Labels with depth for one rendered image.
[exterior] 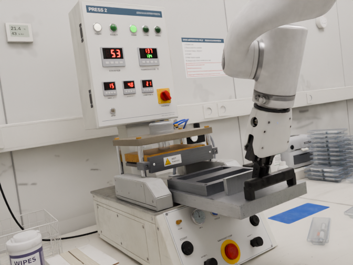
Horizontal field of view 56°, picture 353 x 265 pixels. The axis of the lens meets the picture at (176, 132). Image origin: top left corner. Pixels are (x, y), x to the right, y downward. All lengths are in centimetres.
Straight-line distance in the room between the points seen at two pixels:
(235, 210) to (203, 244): 22
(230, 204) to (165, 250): 23
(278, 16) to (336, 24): 238
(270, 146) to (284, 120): 6
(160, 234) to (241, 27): 52
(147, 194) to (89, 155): 63
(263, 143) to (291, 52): 18
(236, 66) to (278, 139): 19
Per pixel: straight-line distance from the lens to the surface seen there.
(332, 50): 283
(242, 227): 97
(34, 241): 98
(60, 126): 137
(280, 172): 76
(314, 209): 135
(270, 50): 66
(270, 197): 74
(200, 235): 89
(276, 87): 67
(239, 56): 62
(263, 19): 58
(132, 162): 105
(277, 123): 70
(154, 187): 86
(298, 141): 189
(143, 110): 118
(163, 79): 124
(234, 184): 76
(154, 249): 90
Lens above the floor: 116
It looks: 3 degrees down
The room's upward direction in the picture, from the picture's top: 7 degrees counter-clockwise
